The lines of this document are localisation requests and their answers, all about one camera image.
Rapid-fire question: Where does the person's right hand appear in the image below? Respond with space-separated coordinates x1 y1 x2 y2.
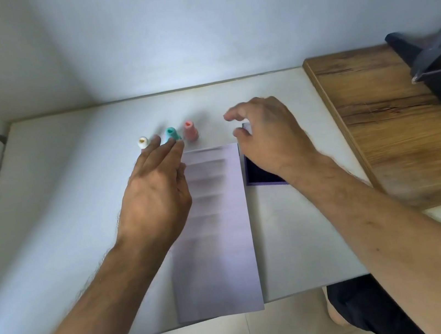
221 87 334 191

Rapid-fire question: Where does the person's left hand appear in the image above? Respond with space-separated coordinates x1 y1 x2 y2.
102 131 200 256

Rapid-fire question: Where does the person's right forearm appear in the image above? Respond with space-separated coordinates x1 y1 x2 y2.
282 136 441 334

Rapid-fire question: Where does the person's left forearm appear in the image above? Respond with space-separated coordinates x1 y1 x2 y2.
0 228 189 334

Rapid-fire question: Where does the purple box tray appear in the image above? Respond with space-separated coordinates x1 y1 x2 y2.
236 117 290 191

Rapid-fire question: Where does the pink small bottle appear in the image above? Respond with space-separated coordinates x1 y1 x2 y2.
182 119 201 143

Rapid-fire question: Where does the teal small bottle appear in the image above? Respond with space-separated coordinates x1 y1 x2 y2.
164 126 182 144

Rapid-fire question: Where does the lavender paper sheet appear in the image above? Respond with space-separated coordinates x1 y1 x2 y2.
151 142 266 325

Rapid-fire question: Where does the brown wooden board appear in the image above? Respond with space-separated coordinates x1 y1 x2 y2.
302 36 441 226

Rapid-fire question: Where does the person's right leg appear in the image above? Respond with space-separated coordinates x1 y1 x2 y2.
323 267 429 334

